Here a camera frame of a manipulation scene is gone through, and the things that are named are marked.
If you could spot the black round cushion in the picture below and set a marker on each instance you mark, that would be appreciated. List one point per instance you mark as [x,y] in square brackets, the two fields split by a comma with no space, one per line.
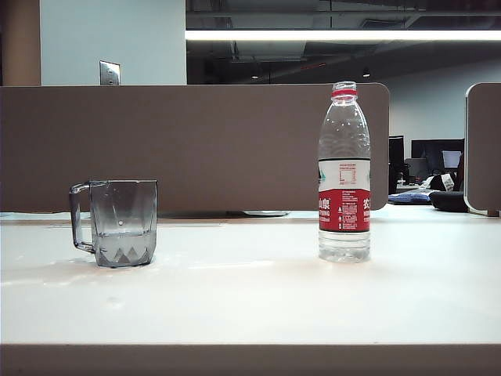
[448,200]

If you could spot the metal wall plate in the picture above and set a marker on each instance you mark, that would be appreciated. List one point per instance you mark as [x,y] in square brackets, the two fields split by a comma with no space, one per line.
[109,72]

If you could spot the clear water bottle red label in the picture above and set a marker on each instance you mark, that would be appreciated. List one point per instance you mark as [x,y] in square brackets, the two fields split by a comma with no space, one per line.
[344,211]

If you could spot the blue patterned cloth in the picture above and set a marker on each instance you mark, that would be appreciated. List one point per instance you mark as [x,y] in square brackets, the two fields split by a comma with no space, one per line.
[409,197]

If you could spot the long white ceiling light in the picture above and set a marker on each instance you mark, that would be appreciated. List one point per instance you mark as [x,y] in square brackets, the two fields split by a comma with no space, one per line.
[313,34]

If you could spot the wide black monitor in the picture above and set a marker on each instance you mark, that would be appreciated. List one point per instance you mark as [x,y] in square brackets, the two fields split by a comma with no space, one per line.
[434,149]

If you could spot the wide brown desk partition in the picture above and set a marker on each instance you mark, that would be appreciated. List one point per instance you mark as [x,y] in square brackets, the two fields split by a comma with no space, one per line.
[195,149]

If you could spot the narrow black monitor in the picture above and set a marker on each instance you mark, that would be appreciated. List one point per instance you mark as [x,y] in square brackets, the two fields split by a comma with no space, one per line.
[396,156]

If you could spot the grey office chair back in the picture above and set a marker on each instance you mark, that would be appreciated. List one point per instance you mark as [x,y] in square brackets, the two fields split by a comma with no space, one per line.
[415,167]

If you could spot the grey transparent plastic mug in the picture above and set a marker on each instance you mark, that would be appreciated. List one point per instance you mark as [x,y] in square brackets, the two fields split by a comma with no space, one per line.
[123,235]

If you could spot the silver monitor stand base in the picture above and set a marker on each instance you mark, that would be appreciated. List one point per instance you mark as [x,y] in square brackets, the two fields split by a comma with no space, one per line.
[266,213]

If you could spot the black and white bag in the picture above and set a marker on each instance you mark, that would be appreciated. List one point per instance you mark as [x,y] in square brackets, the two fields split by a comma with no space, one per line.
[444,182]

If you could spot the brown partition with white edge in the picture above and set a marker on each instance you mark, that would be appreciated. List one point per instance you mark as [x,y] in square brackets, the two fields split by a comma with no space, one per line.
[483,156]

